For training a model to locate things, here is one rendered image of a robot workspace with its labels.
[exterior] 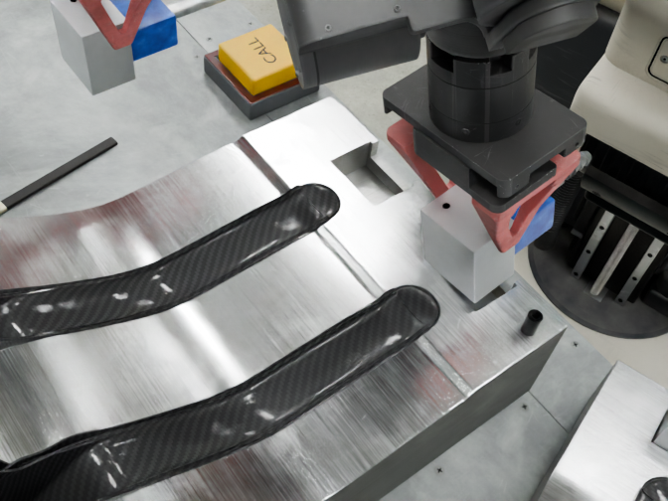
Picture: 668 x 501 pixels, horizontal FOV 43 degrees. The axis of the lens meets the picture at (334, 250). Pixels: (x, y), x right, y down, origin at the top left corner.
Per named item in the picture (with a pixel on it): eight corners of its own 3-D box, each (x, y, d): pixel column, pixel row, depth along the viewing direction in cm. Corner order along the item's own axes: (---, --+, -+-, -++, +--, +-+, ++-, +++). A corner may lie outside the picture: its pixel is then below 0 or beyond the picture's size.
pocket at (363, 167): (370, 170, 67) (377, 137, 64) (413, 213, 65) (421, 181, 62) (325, 193, 65) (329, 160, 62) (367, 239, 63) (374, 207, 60)
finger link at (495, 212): (494, 297, 51) (498, 191, 43) (417, 232, 55) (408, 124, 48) (573, 238, 53) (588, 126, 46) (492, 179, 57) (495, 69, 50)
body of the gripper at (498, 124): (503, 208, 44) (507, 100, 39) (380, 116, 50) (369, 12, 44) (587, 147, 46) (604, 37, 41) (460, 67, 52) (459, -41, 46)
